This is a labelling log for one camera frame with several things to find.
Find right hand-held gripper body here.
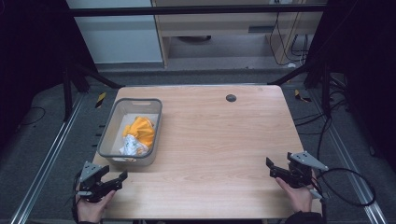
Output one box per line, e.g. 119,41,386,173
286,150,330,200

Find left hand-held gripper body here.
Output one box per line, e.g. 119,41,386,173
76,161,115,203

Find grey plastic basket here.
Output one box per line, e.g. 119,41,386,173
96,97,163,167

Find orange and white cloth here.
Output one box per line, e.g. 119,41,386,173
119,116,156,157

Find person's right hand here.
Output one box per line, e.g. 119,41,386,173
275,176,315,214

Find person's left hand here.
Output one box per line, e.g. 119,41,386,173
76,189,117,224

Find yellow and black tape marker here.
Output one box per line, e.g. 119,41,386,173
94,91,107,109
293,89,313,104

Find black metal stand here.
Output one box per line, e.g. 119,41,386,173
266,60,333,119
61,62,125,123

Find black curtain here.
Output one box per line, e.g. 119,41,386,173
306,0,396,172
0,0,97,150

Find white cabinet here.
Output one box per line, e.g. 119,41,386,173
65,0,163,65

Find light wooden desk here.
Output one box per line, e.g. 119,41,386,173
150,0,329,68

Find aluminium floor rail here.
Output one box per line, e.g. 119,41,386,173
9,92,86,224
306,88,389,224

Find black floor cables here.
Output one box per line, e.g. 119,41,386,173
292,77,351,161

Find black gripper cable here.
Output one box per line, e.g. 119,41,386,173
316,167,376,208

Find black floor cable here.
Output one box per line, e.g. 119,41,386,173
17,105,47,127

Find black hanging cables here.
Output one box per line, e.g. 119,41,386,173
268,11,311,67

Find black horizontal frame bar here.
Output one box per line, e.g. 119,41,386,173
66,4,328,18

